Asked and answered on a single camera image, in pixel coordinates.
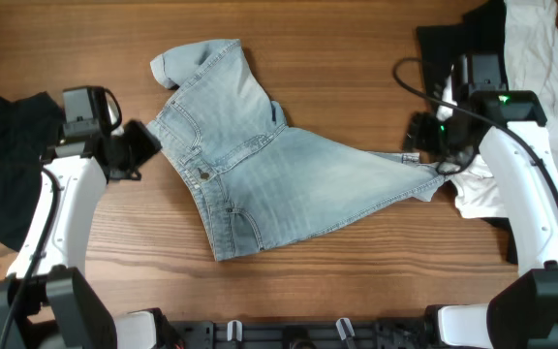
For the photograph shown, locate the light blue denim shorts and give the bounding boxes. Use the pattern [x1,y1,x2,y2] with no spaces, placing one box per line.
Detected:
[148,39,444,261]

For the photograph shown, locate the white t-shirt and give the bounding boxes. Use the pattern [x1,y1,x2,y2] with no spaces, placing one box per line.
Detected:
[450,0,558,219]

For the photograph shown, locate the folded black garment on left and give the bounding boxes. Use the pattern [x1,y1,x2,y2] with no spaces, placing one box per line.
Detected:
[0,92,65,251]

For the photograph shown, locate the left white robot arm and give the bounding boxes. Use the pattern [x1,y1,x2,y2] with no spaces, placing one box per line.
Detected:
[0,86,171,348]

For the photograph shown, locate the black garment on right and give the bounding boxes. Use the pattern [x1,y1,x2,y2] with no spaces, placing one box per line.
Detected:
[417,0,512,233]

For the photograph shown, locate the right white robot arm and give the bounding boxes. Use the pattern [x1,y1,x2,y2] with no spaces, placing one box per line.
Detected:
[404,54,558,348]

